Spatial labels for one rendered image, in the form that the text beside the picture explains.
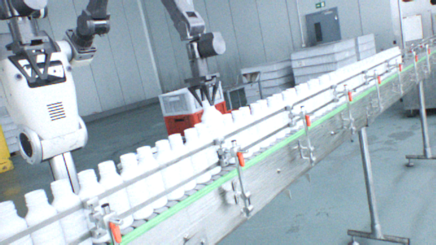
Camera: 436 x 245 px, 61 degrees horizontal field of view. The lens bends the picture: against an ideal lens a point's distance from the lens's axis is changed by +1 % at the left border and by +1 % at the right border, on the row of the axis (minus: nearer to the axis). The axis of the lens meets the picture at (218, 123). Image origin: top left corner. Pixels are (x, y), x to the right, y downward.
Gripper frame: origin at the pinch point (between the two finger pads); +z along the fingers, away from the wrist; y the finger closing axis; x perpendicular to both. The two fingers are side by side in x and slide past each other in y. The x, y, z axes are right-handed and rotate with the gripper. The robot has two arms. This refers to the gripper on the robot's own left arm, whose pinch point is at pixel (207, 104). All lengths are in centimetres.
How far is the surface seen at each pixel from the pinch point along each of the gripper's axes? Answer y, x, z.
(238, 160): -12.0, 4.6, 17.4
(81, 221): -4, 51, 15
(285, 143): -6.6, -31.8, 23.3
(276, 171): -6.4, -22.1, 31.0
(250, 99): 437, -628, 93
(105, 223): -12, 51, 15
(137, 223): -3.8, 38.1, 22.3
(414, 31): 40, -464, 2
